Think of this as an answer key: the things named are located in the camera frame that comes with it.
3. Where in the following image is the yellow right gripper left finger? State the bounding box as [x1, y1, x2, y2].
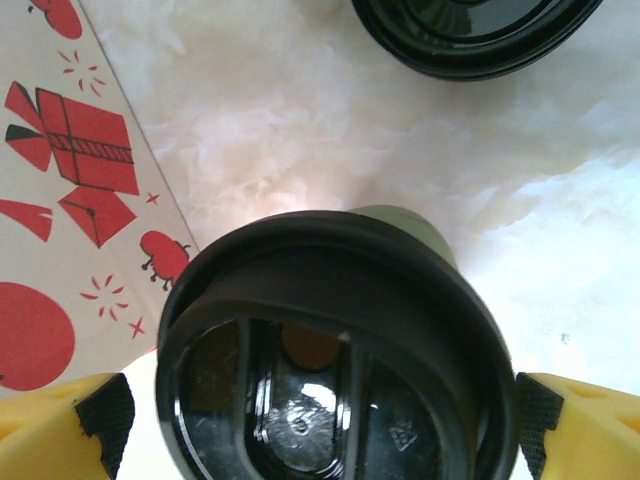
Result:
[0, 372, 136, 480]

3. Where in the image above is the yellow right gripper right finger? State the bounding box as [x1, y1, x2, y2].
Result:
[514, 372, 640, 480]

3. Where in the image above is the white red-print paper gift bag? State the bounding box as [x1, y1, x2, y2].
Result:
[0, 0, 201, 394]

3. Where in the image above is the green paper coffee cup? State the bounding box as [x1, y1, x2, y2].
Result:
[344, 203, 456, 271]

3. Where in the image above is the black coffee cup lid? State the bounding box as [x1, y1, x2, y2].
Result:
[157, 209, 516, 480]

